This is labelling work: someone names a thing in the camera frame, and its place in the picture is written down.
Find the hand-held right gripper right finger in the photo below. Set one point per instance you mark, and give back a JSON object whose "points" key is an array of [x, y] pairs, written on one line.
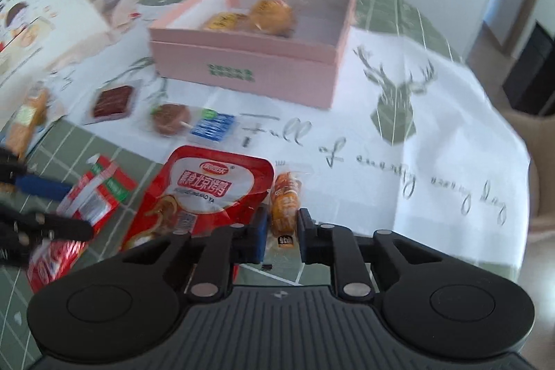
{"points": [[305, 235]]}

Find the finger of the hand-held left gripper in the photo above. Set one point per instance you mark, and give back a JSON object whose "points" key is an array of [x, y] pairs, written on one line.
{"points": [[43, 188], [65, 228]]}

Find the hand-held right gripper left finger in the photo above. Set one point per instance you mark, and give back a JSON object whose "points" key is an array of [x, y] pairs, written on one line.
{"points": [[259, 235]]}

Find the small orange snack packet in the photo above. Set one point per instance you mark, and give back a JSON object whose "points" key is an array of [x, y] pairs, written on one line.
{"points": [[284, 201]]}

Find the long brown bread packet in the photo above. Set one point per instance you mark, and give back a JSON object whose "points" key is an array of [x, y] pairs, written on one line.
{"points": [[28, 118]]}

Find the red and white pouch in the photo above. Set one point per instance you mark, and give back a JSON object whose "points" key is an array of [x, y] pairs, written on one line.
{"points": [[195, 188]]}

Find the dark red snack packet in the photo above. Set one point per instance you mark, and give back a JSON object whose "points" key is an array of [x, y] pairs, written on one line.
{"points": [[112, 101]]}

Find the round brown snack packet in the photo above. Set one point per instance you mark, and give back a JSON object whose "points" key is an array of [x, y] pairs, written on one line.
{"points": [[169, 118]]}

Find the pink cardboard box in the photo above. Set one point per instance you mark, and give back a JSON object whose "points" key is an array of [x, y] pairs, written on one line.
{"points": [[260, 71]]}

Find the yellow label snack packet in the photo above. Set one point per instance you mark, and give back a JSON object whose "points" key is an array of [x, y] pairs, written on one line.
{"points": [[223, 22]]}

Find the round bun packet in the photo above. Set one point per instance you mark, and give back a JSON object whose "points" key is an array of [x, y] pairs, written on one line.
{"points": [[271, 14]]}

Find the small blue white packet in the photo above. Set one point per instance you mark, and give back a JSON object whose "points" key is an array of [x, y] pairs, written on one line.
{"points": [[214, 127]]}

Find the white printed paper bag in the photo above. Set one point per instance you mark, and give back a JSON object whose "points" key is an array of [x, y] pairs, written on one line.
{"points": [[52, 19]]}

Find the beige chair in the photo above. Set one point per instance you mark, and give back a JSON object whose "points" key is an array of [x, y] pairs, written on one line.
{"points": [[537, 179]]}

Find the black water dispenser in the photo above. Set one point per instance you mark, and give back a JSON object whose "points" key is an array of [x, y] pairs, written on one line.
{"points": [[533, 71]]}

